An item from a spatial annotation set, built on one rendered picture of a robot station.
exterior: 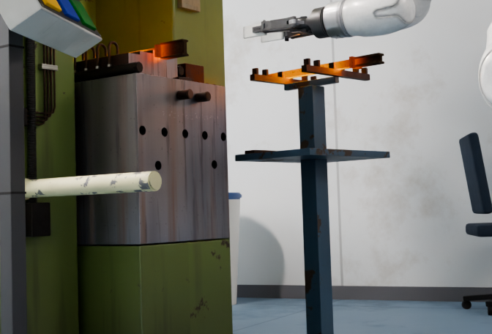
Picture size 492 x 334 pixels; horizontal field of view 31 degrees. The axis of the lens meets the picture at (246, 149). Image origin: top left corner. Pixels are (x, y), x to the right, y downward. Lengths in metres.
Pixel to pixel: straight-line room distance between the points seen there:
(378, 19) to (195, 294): 0.92
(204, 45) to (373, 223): 2.64
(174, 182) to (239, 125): 3.27
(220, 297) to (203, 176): 0.35
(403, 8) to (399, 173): 3.24
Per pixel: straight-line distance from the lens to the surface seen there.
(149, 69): 2.44
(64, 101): 2.39
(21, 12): 1.82
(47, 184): 2.18
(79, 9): 2.05
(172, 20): 2.77
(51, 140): 2.35
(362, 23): 2.06
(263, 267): 5.56
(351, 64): 2.66
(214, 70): 2.89
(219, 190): 2.53
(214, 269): 2.51
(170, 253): 2.37
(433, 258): 5.18
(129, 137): 2.31
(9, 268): 1.96
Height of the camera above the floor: 0.55
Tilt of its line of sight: 4 degrees up
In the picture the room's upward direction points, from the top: 2 degrees counter-clockwise
